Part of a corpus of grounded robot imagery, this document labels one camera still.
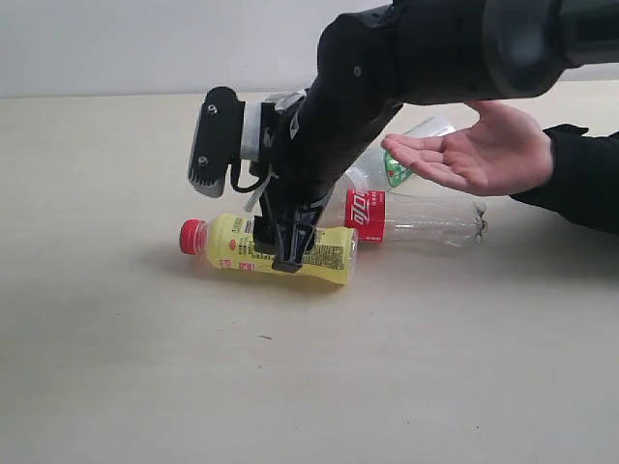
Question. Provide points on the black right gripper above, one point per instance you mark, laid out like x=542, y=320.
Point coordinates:
x=320, y=133

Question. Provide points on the yellow drink bottle red cap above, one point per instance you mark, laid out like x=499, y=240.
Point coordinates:
x=227, y=243

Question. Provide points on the clear cola bottle red label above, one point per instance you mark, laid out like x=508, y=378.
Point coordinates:
x=380, y=216

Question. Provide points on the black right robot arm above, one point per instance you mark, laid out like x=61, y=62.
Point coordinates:
x=371, y=63

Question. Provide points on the black sleeved forearm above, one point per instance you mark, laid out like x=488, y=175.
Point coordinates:
x=583, y=188

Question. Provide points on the clear bottle green white label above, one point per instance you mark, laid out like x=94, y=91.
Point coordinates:
x=375, y=169

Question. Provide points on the person's bare hand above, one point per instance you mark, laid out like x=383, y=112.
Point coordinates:
x=506, y=152

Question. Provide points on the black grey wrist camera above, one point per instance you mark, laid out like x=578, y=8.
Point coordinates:
x=227, y=132

